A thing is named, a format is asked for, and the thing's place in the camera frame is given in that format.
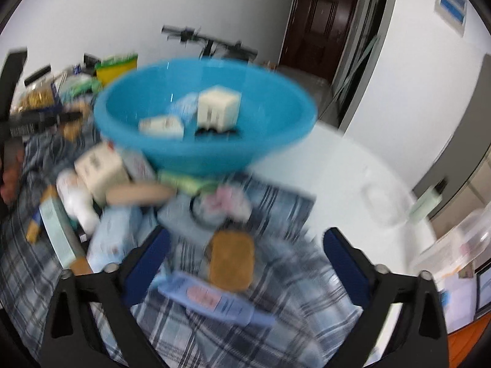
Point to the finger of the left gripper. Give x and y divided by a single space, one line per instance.
33 122

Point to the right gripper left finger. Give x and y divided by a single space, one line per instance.
71 337

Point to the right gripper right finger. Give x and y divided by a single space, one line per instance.
419 337

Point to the blue Raison box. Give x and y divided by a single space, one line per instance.
185 108

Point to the cream square carton box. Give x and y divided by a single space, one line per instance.
218 107

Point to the amber soap case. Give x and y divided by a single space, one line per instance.
232 260
81 267

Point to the person's left hand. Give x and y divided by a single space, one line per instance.
14 154

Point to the clear snack jar black lid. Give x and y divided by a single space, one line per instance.
40 91

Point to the white red label box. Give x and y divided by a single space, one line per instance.
101 168

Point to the yellow bin green rim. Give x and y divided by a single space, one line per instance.
108 70

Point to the white lotion bottle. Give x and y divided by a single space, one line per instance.
77 201

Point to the teal slim carton box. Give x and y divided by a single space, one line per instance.
63 239

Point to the clear drink bottle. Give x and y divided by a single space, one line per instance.
457 248

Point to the beige tube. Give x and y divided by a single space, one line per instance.
140 194

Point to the light blue tissue pack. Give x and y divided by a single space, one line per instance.
116 235

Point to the white beige carton box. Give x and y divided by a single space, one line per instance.
167 126

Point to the light blue tube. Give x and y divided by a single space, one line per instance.
206 300

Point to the clear plastic tray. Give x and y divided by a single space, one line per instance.
388 207

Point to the green pump bottle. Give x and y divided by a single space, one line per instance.
428 201

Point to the black bicycle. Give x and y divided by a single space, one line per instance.
211 46

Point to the grey beige refrigerator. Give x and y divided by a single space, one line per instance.
466 148

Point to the blue plastic basin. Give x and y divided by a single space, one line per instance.
274 113

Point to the dark brown door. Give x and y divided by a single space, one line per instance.
316 35

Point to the mop handle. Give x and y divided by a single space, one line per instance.
372 44

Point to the wall panel blue labels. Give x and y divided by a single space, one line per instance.
453 12

